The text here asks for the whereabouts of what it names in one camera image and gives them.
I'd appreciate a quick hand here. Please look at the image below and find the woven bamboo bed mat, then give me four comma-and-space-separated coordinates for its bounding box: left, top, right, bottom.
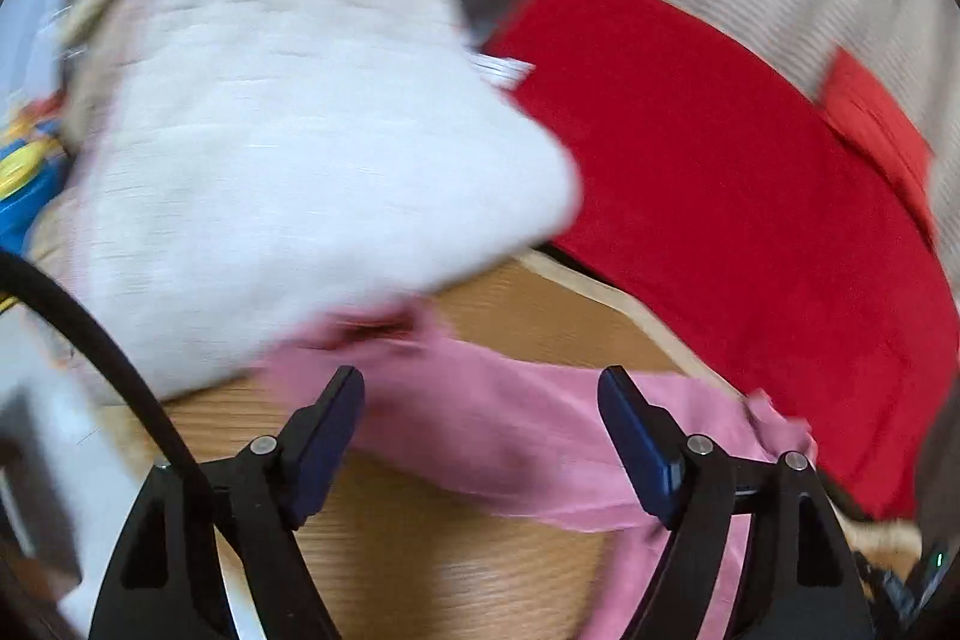
104, 248, 925, 640

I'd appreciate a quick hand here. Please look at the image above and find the red blanket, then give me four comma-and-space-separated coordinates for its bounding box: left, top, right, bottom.
488, 0, 958, 518

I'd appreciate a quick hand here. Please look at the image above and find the colourful toy box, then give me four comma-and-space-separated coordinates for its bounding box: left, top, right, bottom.
0, 89, 70, 255

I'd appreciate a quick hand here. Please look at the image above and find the white quilted pillow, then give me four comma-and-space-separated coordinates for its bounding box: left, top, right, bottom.
43, 0, 581, 399

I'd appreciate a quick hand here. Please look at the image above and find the black cable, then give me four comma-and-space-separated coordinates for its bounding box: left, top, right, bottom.
0, 250, 220, 513

